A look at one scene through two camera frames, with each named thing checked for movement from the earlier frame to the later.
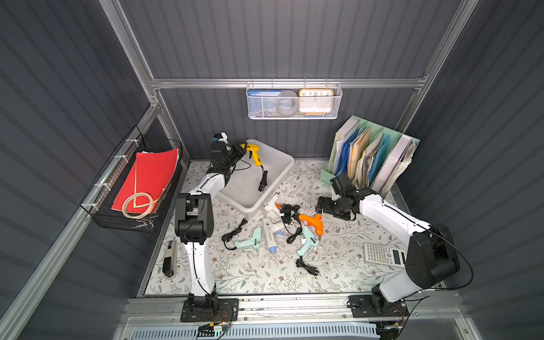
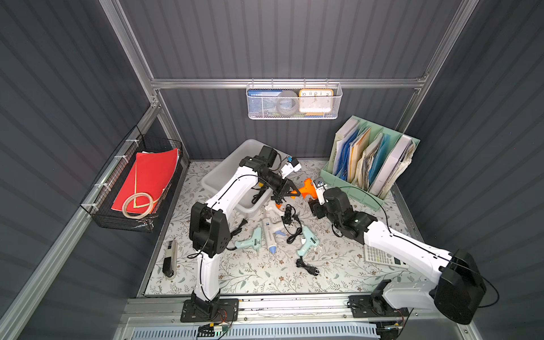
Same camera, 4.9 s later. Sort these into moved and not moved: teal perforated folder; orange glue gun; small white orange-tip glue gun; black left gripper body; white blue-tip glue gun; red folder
Moved: black left gripper body; orange glue gun
Not moved: red folder; teal perforated folder; small white orange-tip glue gun; white blue-tip glue gun
